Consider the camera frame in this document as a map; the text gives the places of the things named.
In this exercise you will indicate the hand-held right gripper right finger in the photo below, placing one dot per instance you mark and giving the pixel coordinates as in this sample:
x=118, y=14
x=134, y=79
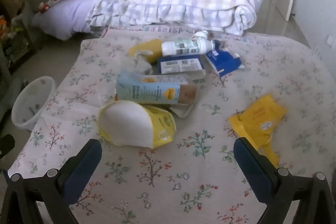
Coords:
x=249, y=161

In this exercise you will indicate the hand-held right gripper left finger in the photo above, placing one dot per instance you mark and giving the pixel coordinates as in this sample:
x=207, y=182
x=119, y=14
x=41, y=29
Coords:
x=84, y=161

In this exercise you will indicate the white plastic waste bin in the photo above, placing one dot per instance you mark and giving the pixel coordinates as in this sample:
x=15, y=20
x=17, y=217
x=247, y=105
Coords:
x=31, y=103

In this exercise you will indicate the torn blue biscuit box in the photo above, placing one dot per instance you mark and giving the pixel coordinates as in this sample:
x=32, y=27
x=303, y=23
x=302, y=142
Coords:
x=223, y=58

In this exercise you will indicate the yellow crumpled wrapper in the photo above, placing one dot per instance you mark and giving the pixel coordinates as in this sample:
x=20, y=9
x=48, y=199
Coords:
x=257, y=119

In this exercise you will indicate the yellow white bowl wrapper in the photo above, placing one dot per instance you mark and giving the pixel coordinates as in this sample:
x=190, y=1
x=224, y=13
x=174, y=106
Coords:
x=131, y=124

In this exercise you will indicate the floral bedsheet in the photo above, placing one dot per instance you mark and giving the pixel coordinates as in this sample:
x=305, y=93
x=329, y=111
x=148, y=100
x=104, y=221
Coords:
x=168, y=174

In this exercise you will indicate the light blue tube package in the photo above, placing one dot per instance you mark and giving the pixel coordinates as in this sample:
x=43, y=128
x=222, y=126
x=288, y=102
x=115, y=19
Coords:
x=152, y=88

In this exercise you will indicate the crumpled tissue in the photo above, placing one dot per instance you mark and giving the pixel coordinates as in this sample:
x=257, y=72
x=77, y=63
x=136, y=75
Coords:
x=139, y=64

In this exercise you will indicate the blue white carton box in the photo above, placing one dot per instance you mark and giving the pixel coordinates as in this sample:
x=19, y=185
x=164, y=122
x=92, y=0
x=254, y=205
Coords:
x=181, y=65

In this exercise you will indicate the yellow pouch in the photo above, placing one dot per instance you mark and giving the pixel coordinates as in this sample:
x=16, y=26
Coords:
x=149, y=48

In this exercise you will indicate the white plastic bottle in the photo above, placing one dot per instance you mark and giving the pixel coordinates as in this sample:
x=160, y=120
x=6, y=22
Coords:
x=183, y=47

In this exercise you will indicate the dark shelf with toys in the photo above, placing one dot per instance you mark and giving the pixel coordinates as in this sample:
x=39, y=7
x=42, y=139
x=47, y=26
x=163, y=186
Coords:
x=15, y=40

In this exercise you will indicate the lilac pillow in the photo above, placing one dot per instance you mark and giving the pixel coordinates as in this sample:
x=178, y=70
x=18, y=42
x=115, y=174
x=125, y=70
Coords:
x=68, y=16

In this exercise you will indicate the red white plush toy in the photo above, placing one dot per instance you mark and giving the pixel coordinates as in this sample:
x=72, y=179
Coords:
x=48, y=5

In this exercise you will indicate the wall socket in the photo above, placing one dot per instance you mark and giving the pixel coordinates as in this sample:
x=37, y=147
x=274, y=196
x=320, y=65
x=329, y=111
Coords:
x=330, y=39

